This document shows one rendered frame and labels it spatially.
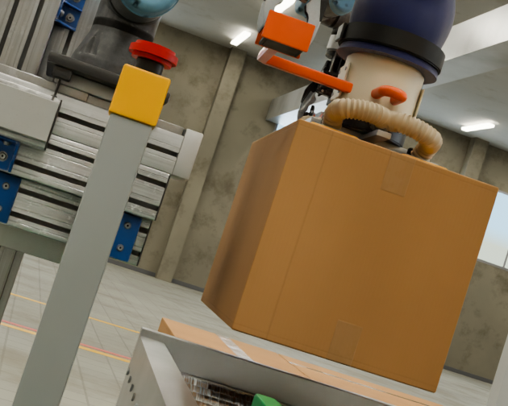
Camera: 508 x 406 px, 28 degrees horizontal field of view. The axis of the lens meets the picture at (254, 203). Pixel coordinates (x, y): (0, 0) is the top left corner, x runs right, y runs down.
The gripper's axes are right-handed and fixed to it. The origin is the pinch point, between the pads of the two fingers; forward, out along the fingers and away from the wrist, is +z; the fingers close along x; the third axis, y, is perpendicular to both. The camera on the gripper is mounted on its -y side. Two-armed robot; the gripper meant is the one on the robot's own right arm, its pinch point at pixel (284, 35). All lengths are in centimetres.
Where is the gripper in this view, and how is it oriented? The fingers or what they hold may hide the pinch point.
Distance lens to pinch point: 183.7
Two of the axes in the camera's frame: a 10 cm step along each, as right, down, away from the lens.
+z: -3.1, 9.5, -0.7
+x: -9.4, -3.2, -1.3
